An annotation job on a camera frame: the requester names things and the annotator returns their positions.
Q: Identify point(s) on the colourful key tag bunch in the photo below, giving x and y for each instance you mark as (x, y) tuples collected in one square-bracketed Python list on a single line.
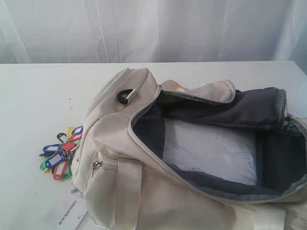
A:
[(59, 156)]

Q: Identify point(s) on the white backdrop curtain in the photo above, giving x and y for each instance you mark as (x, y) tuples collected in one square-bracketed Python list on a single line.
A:
[(107, 31)]

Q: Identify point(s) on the white paper tag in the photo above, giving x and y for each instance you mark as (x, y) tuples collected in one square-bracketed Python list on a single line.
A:
[(59, 209)]

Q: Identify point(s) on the cream fabric duffel bag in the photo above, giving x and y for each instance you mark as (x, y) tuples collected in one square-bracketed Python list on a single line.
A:
[(128, 186)]

